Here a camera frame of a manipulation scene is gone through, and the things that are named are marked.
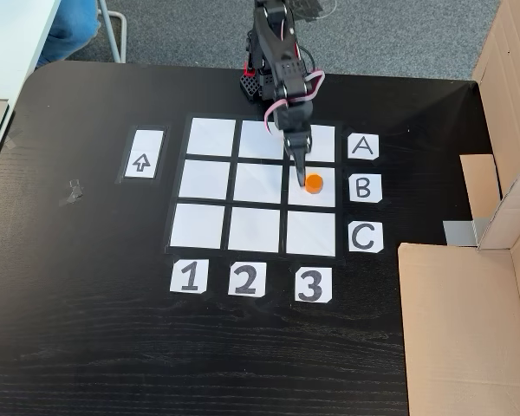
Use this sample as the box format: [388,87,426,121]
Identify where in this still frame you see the round orange token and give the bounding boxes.
[304,173,324,195]

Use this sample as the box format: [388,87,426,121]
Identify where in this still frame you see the white nine-square grid sheet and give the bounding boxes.
[165,114,343,259]

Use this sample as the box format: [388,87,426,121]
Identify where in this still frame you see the paper sheet letter A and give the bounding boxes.
[347,133,380,161]

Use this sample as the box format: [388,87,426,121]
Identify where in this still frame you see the paper sheet letter B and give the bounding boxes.
[348,173,385,204]

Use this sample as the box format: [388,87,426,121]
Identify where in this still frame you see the paper sheet letter C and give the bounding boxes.
[348,220,384,254]

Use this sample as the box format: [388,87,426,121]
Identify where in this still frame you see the paper sheet number 3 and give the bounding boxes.
[294,267,334,303]

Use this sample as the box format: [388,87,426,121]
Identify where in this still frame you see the paper sheet number 2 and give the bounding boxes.
[227,261,268,297]

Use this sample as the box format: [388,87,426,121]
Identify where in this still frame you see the paper sheet number 1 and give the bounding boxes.
[169,258,209,295]

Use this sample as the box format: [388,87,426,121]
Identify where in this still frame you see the white arrow paper sheet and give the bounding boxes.
[121,127,166,180]

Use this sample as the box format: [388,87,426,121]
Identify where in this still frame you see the brown cardboard screen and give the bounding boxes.
[397,0,520,416]

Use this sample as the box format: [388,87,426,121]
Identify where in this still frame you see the clear tape scraps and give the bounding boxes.
[59,179,86,208]
[4,127,23,152]

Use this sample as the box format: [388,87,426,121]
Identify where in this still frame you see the person's leg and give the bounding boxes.
[34,0,102,70]

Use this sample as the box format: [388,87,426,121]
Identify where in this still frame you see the white desk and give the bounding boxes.
[0,0,62,187]

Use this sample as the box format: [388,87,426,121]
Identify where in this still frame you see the white red servo cable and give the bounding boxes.
[263,68,326,136]

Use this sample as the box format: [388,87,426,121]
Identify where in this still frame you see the white metal frame leg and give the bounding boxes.
[97,0,128,64]

